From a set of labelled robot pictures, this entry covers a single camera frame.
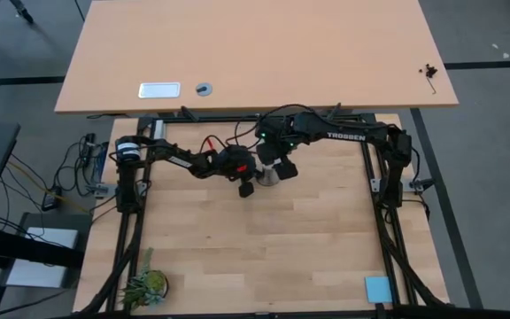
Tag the green succulent plant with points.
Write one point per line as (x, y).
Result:
(146, 285)

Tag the metal lamp socket base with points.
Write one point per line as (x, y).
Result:
(269, 177)

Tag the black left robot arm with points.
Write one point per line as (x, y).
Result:
(180, 160)

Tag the black tripod leg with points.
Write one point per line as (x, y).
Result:
(22, 11)

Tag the light blue paper pad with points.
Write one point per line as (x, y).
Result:
(378, 290)

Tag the white power strip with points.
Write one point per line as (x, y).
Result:
(159, 129)

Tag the black desk clamp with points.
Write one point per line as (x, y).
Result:
(334, 109)
(188, 113)

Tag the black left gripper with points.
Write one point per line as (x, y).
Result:
(246, 189)

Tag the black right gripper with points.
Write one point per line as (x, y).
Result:
(267, 153)

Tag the silver rectangular desk plate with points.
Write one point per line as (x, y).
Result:
(159, 90)

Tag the white box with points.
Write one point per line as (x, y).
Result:
(38, 277)

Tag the large wooden desk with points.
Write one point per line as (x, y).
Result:
(259, 53)

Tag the black screw cluster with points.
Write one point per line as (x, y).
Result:
(430, 70)

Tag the black stand beam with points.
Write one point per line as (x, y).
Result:
(25, 250)

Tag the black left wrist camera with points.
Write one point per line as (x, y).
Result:
(237, 159)

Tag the silver mounting bracket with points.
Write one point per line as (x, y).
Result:
(419, 184)
(100, 190)
(144, 188)
(375, 185)

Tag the black power adapter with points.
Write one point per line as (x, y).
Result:
(51, 199)

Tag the black allen key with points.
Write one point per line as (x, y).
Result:
(432, 86)

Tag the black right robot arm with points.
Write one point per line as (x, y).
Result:
(317, 126)

